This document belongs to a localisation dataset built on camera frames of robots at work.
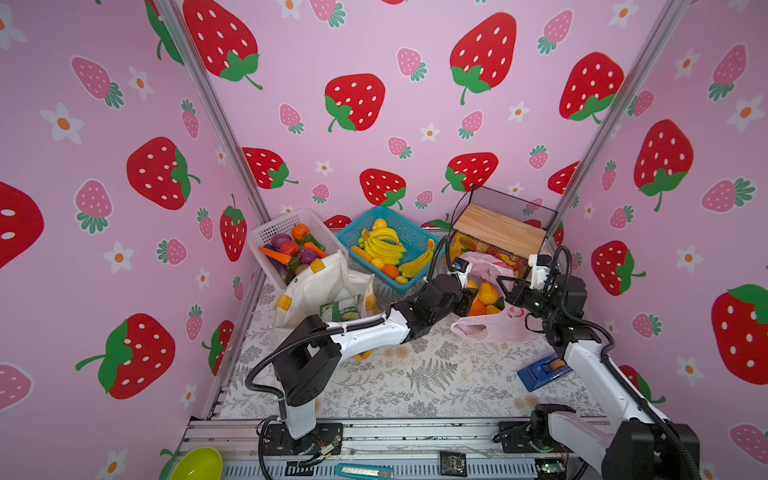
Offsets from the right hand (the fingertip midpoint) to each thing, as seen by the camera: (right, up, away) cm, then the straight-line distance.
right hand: (498, 278), depth 80 cm
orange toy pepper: (-65, +16, +35) cm, 76 cm away
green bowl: (-74, -43, -10) cm, 87 cm away
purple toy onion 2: (-72, +13, +31) cm, 80 cm away
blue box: (+12, -26, 0) cm, 28 cm away
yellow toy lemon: (+2, -6, +16) cm, 17 cm away
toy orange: (-29, +1, +21) cm, 36 cm away
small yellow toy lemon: (-34, +4, +24) cm, 42 cm away
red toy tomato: (-67, +9, +28) cm, 73 cm away
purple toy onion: (-59, +6, +25) cm, 64 cm away
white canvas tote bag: (-49, -2, +8) cm, 50 cm away
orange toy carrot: (-71, +6, +25) cm, 75 cm away
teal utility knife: (-35, -46, -10) cm, 59 cm away
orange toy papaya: (-41, +7, +28) cm, 50 cm away
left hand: (-6, -3, 0) cm, 7 cm away
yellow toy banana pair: (-22, +2, +28) cm, 36 cm away
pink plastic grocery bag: (0, -12, -4) cm, 13 cm away
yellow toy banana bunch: (-33, +12, +34) cm, 49 cm away
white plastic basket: (-72, +20, +35) cm, 83 cm away
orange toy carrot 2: (-60, +10, +32) cm, 69 cm away
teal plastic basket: (-21, +13, +33) cm, 41 cm away
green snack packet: (-44, -10, +4) cm, 45 cm away
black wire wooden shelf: (+7, +17, +22) cm, 28 cm away
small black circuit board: (-14, -43, -11) cm, 47 cm away
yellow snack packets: (-4, +11, +27) cm, 29 cm away
